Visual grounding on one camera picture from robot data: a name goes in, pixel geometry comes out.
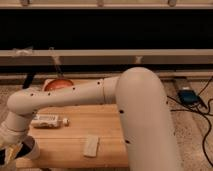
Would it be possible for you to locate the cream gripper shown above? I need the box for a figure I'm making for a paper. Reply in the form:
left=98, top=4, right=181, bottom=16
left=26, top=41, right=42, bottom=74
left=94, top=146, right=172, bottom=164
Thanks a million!
left=0, top=143, right=23, bottom=167

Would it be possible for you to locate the black eraser block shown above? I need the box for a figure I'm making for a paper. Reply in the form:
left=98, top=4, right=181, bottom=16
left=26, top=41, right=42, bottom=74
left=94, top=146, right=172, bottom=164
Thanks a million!
left=16, top=136, right=35, bottom=158

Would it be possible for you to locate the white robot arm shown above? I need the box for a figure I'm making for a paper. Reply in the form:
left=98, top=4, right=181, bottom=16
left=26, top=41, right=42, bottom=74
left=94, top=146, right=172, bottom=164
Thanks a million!
left=0, top=67, right=183, bottom=171

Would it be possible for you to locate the white ceramic cup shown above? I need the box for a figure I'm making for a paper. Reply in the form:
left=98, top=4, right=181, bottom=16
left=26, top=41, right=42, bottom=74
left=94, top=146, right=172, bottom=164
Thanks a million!
left=24, top=139, right=40, bottom=160

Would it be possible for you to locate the white plastic bottle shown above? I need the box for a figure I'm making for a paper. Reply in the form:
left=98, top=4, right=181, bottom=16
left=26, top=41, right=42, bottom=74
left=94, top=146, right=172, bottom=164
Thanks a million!
left=31, top=114, right=69, bottom=128

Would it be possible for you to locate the wooden table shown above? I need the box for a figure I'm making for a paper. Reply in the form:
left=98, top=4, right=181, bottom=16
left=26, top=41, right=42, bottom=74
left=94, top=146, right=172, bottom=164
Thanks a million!
left=16, top=105, right=128, bottom=171

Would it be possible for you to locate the orange frying pan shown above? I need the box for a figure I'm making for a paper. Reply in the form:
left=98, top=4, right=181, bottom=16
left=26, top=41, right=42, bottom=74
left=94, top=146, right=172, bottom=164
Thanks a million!
left=44, top=47, right=74, bottom=91

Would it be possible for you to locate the blue power adapter box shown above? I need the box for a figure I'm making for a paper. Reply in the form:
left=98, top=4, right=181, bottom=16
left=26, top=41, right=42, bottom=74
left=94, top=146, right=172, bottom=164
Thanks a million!
left=178, top=89, right=199, bottom=105

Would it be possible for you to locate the grey metal rail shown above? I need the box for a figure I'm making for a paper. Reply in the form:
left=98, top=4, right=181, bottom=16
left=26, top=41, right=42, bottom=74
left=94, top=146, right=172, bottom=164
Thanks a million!
left=0, top=49, right=213, bottom=66

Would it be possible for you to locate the black cable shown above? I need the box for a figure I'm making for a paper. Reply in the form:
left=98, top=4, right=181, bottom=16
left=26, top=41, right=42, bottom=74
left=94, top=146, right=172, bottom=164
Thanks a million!
left=166, top=77, right=213, bottom=168

